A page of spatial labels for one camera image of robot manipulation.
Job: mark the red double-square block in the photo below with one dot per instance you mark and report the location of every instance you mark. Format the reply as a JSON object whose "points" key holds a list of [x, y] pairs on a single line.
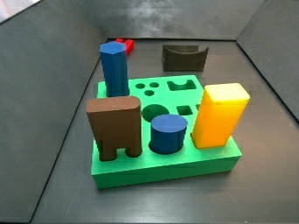
{"points": [[129, 43]]}

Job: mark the green shape-sorter board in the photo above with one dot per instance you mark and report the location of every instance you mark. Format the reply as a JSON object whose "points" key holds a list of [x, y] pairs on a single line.
{"points": [[165, 95]]}

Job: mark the brown double-leg block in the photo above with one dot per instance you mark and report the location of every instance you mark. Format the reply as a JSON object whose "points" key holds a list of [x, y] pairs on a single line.
{"points": [[115, 121]]}

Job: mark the yellow square block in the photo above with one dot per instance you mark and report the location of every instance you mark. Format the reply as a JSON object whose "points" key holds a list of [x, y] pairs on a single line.
{"points": [[222, 106]]}

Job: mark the black curved regrasp stand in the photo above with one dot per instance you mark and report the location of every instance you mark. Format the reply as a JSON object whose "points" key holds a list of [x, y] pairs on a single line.
{"points": [[184, 58]]}

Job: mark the blue cylinder peg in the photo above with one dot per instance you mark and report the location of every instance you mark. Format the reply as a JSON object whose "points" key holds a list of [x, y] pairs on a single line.
{"points": [[168, 133]]}

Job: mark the blue hexagonal peg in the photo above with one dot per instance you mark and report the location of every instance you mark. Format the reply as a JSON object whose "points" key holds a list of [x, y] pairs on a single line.
{"points": [[114, 62]]}

